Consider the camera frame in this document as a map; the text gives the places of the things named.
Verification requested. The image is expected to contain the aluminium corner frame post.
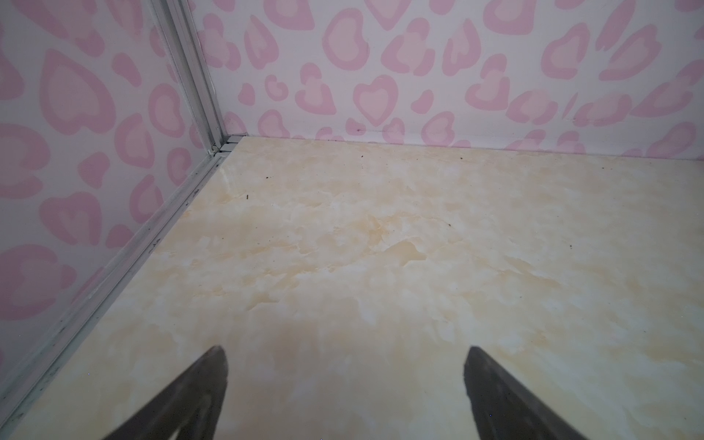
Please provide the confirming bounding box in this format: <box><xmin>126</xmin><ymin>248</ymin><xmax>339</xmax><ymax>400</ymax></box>
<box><xmin>150</xmin><ymin>0</ymin><xmax>247</xmax><ymax>156</ymax></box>

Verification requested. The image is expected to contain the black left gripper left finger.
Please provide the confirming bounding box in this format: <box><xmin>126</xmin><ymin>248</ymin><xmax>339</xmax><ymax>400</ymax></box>
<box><xmin>106</xmin><ymin>346</ymin><xmax>228</xmax><ymax>440</ymax></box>

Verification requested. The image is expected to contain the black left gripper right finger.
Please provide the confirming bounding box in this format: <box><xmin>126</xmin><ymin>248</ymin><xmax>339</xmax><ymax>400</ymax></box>
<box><xmin>463</xmin><ymin>346</ymin><xmax>586</xmax><ymax>440</ymax></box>

